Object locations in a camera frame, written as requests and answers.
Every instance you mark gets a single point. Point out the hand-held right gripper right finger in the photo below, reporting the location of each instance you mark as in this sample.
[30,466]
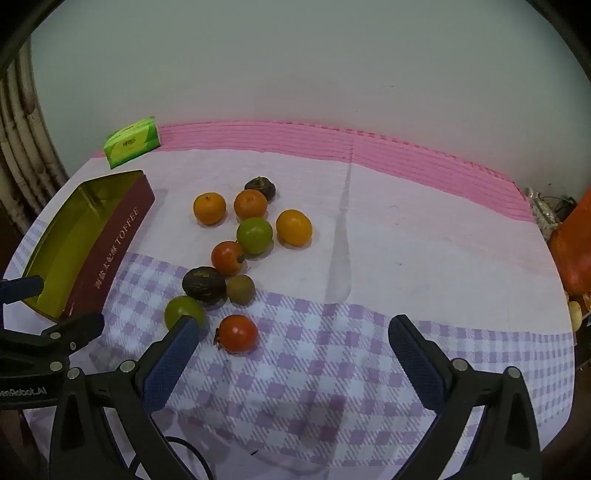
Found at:
[413,360]

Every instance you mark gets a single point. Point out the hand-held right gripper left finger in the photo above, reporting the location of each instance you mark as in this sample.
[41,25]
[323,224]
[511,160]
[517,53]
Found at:
[173,364]

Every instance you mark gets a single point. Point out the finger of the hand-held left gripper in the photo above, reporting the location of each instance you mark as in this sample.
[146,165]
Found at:
[18,288]
[69,332]

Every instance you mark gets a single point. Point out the green round fruit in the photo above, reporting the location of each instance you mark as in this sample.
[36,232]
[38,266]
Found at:
[182,311]
[254,236]

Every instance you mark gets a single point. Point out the maroon tin box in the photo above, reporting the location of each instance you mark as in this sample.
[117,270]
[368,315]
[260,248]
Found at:
[69,240]

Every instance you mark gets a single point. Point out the red tomato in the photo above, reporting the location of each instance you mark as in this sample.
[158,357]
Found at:
[226,257]
[238,333]

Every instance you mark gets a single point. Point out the dark avocado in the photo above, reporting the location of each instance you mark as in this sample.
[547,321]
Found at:
[203,286]

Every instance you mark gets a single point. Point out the brown kiwi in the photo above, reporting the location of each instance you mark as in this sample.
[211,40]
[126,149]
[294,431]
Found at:
[241,290]

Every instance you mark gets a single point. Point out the orange mandarin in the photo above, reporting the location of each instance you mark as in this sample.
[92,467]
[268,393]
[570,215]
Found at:
[293,227]
[210,208]
[250,204]

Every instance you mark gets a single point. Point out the pink purple checked tablecloth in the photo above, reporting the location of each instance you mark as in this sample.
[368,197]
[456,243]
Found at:
[392,240]

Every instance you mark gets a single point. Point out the pale yellow round object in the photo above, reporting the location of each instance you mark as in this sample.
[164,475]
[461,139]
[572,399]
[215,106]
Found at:
[575,314]

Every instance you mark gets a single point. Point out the green tissue box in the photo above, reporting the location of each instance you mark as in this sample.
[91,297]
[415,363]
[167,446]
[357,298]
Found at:
[131,141]

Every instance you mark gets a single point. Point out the silver metal objects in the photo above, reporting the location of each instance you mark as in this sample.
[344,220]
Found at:
[542,214]

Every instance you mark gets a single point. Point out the orange plastic bag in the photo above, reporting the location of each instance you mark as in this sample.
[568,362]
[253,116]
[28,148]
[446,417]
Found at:
[575,249]

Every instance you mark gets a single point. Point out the dark brown round fruit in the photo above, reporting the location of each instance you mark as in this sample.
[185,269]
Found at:
[263,186]

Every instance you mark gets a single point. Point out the brown ribbed wooden frame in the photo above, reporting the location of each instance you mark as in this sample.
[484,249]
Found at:
[23,152]

